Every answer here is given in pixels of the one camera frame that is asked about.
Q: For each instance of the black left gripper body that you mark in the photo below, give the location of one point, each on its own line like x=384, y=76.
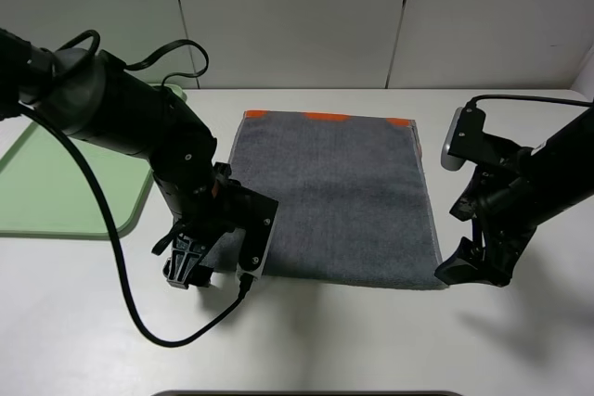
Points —
x=209, y=214

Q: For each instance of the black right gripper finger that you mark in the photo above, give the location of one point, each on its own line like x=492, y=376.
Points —
x=469, y=264
x=464, y=207

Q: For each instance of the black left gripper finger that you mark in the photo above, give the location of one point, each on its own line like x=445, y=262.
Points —
x=184, y=267

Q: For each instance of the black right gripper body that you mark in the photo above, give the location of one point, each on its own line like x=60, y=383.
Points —
x=501, y=224

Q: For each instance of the grey towel with orange pattern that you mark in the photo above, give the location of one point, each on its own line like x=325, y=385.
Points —
x=354, y=207

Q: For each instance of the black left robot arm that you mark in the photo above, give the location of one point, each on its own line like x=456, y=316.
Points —
x=85, y=93

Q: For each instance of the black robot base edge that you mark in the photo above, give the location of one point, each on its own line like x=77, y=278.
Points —
x=307, y=393

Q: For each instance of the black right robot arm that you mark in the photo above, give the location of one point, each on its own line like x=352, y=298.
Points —
x=561, y=168

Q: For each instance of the light green plastic tray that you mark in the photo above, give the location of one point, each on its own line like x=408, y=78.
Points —
x=45, y=195

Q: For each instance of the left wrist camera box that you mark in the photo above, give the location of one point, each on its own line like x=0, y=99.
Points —
x=258, y=218

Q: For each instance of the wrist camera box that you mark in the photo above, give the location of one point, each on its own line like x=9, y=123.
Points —
x=258, y=218
x=467, y=141

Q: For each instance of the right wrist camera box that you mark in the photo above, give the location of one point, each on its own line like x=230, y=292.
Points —
x=467, y=141

